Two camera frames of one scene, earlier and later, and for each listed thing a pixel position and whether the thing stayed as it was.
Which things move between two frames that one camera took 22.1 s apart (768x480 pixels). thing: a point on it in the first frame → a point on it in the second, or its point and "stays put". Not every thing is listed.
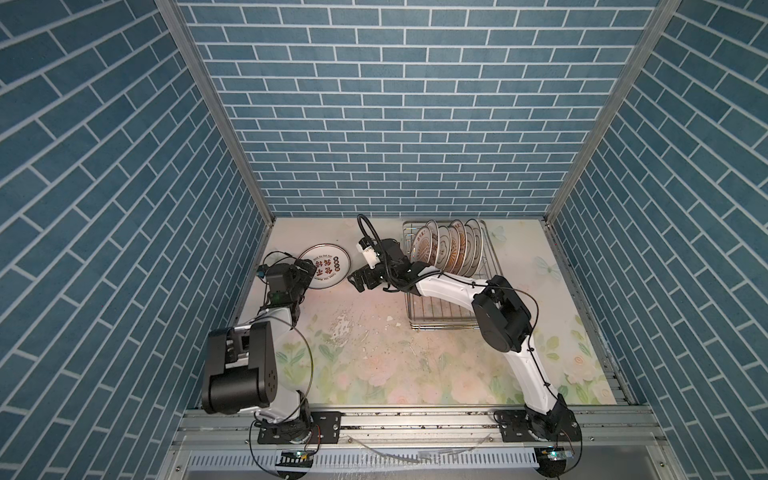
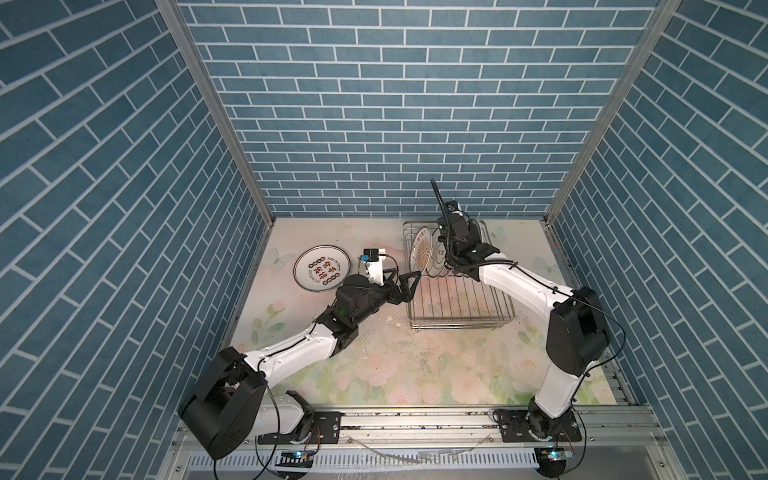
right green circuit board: x=552 y=458 stays put
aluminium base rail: x=240 y=429 stays put
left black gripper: x=302 y=278 → x=392 y=297
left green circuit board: x=298 y=459 stays put
